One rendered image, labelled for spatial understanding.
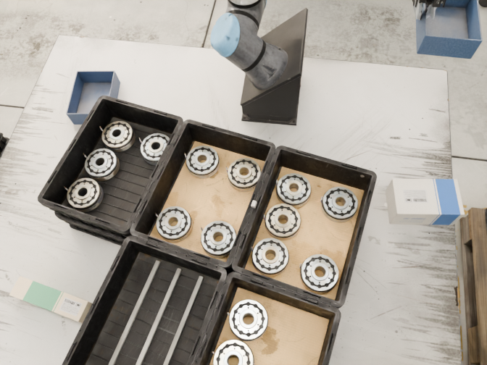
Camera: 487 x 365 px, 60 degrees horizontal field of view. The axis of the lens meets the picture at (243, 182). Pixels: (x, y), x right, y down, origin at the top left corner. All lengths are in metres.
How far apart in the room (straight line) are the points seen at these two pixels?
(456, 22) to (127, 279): 1.22
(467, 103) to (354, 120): 1.21
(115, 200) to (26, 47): 1.98
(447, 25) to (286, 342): 1.02
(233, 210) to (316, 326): 0.40
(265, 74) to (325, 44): 1.44
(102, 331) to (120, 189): 0.42
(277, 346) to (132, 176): 0.67
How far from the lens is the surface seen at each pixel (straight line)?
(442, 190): 1.46
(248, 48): 1.36
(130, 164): 1.42
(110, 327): 1.27
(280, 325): 1.20
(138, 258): 1.29
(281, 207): 1.25
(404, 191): 1.42
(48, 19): 3.32
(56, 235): 1.56
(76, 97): 1.77
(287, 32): 1.54
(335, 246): 1.26
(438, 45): 1.34
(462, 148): 2.56
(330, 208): 1.27
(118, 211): 1.36
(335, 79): 1.72
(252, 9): 1.41
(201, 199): 1.31
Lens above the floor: 2.02
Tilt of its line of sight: 64 degrees down
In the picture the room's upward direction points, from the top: 7 degrees counter-clockwise
